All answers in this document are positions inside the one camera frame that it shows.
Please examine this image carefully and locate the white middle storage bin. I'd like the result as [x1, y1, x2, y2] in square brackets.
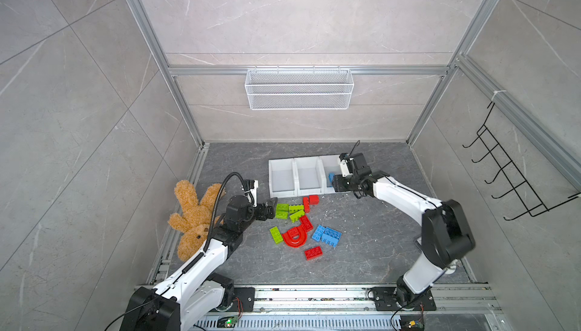
[293, 156, 325, 196]

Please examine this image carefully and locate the black wire hook rack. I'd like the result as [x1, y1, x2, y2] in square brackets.
[462, 102, 580, 222]

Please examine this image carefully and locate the green lego brick lower left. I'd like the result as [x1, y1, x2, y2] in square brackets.
[275, 210, 289, 220]

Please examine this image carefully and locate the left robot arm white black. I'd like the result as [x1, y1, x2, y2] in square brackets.
[120, 196, 278, 330]

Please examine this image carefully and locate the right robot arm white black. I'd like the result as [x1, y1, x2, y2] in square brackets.
[331, 153, 476, 309]

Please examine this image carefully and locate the red lego brick long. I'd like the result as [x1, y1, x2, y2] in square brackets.
[303, 196, 310, 214]

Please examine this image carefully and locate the green lego brick tilted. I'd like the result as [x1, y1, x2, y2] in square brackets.
[289, 210, 306, 223]

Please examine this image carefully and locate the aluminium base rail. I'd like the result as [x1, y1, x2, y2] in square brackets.
[133, 283, 505, 331]

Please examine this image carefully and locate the blue lego brick underside up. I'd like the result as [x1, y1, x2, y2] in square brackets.
[321, 227, 342, 248]

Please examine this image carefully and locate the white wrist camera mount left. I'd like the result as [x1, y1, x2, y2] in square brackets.
[243, 180, 258, 207]

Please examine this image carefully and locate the white storage bin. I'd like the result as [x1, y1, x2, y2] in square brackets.
[317, 154, 342, 194]
[293, 156, 325, 196]
[268, 158, 297, 199]

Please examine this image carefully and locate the white wire mesh basket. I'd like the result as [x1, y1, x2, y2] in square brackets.
[245, 68, 355, 111]

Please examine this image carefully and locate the green lego brick upper left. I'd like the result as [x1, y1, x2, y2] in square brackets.
[276, 203, 289, 212]

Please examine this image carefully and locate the white right storage bin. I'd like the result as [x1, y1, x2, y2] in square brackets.
[317, 154, 342, 194]

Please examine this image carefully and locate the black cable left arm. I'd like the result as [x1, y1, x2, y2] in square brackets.
[201, 171, 248, 255]

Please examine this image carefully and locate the brown teddy bear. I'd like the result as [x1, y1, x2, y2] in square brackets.
[168, 180, 221, 262]

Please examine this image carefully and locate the red lego arch piece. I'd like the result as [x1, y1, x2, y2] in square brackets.
[282, 225, 307, 248]

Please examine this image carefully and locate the red lego brick square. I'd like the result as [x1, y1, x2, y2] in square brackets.
[308, 195, 320, 205]

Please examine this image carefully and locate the blue lego brick studs up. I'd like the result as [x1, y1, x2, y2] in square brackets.
[311, 225, 326, 242]

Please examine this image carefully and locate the red lego brick front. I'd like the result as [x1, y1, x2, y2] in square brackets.
[304, 246, 323, 261]

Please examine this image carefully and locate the green lego brick upper side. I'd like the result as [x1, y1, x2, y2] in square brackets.
[288, 205, 304, 214]

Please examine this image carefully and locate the green lego brick lone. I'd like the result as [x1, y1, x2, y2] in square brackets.
[269, 226, 284, 244]

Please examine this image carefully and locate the white left storage bin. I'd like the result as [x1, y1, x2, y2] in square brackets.
[268, 158, 297, 199]

